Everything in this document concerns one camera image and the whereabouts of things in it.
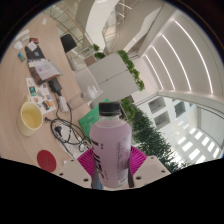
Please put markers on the black wallet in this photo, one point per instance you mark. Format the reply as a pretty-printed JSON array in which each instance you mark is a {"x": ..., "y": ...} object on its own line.
[{"x": 55, "y": 86}]

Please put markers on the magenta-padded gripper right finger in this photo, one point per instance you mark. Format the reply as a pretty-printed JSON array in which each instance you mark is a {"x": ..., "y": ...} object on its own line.
[{"x": 153, "y": 170}]

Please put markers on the white chair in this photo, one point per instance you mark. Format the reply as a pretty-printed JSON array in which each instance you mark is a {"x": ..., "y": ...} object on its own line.
[{"x": 83, "y": 78}]

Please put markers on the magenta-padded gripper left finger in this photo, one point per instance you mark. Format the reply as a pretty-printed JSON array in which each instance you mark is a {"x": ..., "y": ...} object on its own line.
[{"x": 71, "y": 171}]

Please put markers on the teal marker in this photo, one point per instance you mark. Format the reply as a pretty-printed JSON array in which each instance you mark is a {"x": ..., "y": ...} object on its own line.
[{"x": 21, "y": 57}]

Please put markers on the colourful sticker sheet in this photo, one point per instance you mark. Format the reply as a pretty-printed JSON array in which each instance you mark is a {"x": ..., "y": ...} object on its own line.
[{"x": 40, "y": 96}]

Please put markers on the green plants atop cabinet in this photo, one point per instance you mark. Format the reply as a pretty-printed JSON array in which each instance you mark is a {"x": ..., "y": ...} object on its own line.
[{"x": 131, "y": 70}]

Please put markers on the black chair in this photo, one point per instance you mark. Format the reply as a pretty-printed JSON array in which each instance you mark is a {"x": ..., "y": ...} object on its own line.
[{"x": 68, "y": 41}]

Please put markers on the row of ceiling light strips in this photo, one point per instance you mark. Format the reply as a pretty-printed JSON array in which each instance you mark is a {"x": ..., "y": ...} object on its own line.
[{"x": 180, "y": 56}]

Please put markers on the long hedge of green plants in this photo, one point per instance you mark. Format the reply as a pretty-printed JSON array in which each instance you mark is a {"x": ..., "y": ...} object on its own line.
[{"x": 153, "y": 136}]

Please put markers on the open book with papers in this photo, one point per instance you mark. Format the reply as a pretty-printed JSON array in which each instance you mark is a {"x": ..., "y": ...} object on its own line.
[{"x": 45, "y": 68}]

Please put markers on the flat round red coaster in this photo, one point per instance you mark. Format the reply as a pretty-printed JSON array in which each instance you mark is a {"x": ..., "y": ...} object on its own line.
[{"x": 46, "y": 160}]

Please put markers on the white computer mouse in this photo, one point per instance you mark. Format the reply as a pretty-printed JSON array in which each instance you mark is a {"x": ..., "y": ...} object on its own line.
[{"x": 18, "y": 45}]

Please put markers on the white power strip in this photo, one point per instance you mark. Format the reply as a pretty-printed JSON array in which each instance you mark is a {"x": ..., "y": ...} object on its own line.
[{"x": 21, "y": 35}]

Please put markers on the white cabinet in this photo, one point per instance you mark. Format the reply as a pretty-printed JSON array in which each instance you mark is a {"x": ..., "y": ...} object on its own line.
[{"x": 113, "y": 78}]

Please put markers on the purple drink bottle black cap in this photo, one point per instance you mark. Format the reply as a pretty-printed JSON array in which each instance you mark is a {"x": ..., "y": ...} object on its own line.
[{"x": 111, "y": 150}]

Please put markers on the pale yellow mug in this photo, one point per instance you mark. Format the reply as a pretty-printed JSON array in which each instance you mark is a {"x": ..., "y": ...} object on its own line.
[{"x": 31, "y": 118}]

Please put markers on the clear bottle white lid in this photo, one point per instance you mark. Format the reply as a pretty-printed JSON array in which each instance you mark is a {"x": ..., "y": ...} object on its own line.
[{"x": 89, "y": 93}]

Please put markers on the small planter by railing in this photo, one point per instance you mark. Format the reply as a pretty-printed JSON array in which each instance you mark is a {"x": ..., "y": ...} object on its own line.
[{"x": 97, "y": 53}]

